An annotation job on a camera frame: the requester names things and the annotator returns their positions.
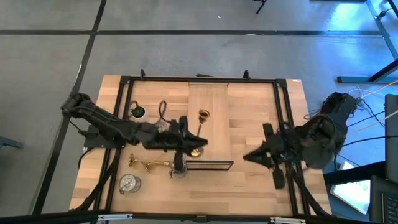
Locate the dark grey monitor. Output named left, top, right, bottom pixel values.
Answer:
left=384, top=93, right=398, bottom=183

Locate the black and blue desk frame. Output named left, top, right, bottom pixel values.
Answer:
left=336, top=0, right=398, bottom=84

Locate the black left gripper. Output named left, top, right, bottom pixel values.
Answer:
left=141, top=116, right=209, bottom=173

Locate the black floor cable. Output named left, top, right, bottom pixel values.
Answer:
left=341, top=135, right=398, bottom=147

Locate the silver metal bracket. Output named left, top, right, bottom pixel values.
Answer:
left=269, top=216, right=307, bottom=224
left=97, top=213, right=134, bottom=222

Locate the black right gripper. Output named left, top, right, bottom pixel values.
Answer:
left=243, top=123, right=301, bottom=190

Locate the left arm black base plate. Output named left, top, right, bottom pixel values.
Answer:
left=79, top=124, right=127, bottom=149

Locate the black laptop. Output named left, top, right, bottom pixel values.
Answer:
left=369, top=175, right=398, bottom=224

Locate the black desk edge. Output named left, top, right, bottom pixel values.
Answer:
left=323, top=161, right=387, bottom=185

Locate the small plant in white pot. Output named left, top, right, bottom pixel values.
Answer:
left=129, top=105, right=148, bottom=121

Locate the pale blue-white panel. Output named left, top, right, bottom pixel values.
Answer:
left=328, top=161, right=371, bottom=215

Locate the orange floor cable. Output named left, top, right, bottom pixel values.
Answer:
left=357, top=79, right=398, bottom=99

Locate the grey chair base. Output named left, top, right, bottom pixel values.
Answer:
left=0, top=136, right=24, bottom=151

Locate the black rig crossbar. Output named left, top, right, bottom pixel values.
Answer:
left=0, top=210, right=398, bottom=224

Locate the black stand leg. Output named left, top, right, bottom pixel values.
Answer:
left=255, top=0, right=268, bottom=15

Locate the black aluminium table frame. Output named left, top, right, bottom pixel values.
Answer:
left=70, top=68, right=332, bottom=218

